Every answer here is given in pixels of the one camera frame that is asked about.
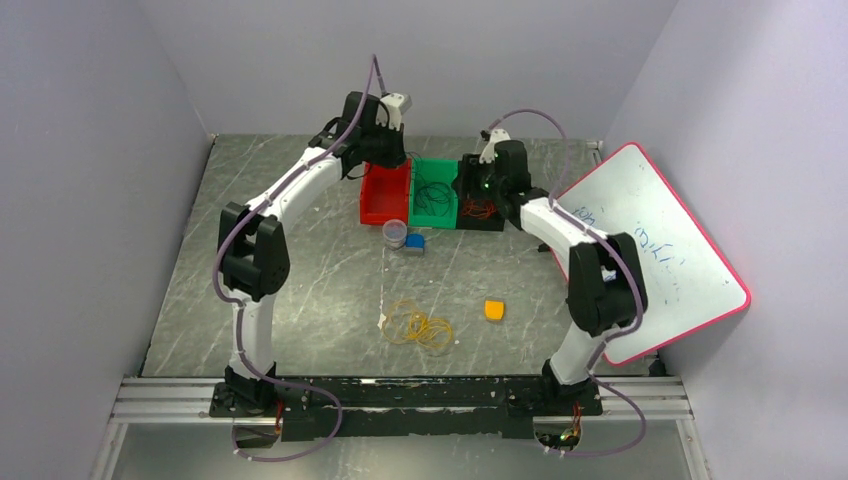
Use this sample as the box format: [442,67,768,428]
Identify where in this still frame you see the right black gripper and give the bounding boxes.
[451,153,506,201]

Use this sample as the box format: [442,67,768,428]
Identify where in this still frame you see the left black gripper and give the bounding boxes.
[364,119,411,171]

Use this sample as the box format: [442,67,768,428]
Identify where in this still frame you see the orange cable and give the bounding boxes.
[462,197,499,221]

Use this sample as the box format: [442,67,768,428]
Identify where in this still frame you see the purple dark cables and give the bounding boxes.
[407,152,460,220]

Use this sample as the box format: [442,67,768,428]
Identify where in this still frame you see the yellow orange cables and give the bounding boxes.
[378,299,457,352]

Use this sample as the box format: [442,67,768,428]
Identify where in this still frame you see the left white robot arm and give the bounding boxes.
[213,91,411,416]

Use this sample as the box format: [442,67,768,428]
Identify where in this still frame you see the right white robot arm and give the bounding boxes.
[454,140,648,414]

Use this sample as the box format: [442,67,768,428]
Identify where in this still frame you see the black plastic bin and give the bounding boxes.
[452,173,505,232]

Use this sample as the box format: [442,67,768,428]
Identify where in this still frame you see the red plastic bin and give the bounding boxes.
[359,159,411,226]

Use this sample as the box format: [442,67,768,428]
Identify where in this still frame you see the green plastic bin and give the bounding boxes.
[408,156,458,230]

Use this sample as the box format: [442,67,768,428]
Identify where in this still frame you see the clear plastic cup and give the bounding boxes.
[382,219,408,250]

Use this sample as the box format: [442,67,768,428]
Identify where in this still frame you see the blue block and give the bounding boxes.
[403,234,426,255]

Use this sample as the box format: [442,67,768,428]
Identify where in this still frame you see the orange yellow block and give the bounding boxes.
[483,299,506,322]

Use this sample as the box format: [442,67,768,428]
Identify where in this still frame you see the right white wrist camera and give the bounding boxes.
[479,128,511,164]

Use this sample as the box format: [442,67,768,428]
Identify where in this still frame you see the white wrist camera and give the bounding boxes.
[479,128,511,164]
[380,93,412,131]

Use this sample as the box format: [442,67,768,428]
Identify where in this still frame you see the left purple cable hose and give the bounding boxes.
[210,54,389,463]

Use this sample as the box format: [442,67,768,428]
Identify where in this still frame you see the purple cable hose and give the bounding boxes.
[482,108,647,460]
[210,54,389,463]

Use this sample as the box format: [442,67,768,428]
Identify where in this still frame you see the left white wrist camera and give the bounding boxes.
[380,93,412,131]

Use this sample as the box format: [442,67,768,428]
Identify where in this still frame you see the right purple cable hose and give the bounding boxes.
[482,108,647,460]

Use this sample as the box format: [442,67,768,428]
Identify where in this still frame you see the white board with pink frame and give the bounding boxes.
[559,142,751,365]

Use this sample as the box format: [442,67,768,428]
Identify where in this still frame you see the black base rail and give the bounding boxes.
[208,374,603,442]

